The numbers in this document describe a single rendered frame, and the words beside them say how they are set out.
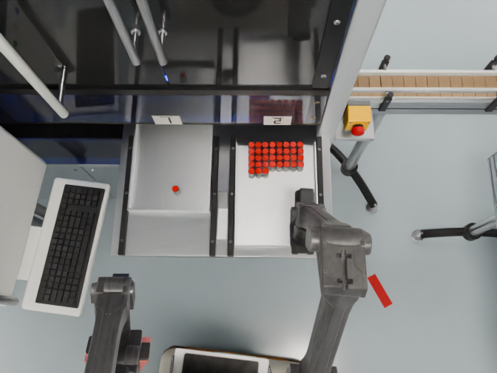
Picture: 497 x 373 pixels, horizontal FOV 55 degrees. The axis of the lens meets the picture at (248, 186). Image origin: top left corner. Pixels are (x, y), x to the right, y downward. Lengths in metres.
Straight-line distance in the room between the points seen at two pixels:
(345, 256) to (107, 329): 0.46
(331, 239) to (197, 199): 0.78
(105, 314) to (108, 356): 0.09
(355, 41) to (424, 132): 1.63
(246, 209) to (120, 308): 0.67
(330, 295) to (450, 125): 2.05
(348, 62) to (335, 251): 0.53
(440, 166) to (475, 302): 0.69
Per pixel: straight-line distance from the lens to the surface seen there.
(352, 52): 1.17
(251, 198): 1.54
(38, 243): 1.75
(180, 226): 1.54
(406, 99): 1.68
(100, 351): 0.93
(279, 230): 1.52
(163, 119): 1.51
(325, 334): 0.93
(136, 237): 1.56
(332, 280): 0.82
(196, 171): 1.58
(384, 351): 2.44
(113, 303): 1.00
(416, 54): 2.94
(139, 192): 1.59
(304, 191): 1.32
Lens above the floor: 2.36
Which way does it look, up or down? 73 degrees down
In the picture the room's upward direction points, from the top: 4 degrees counter-clockwise
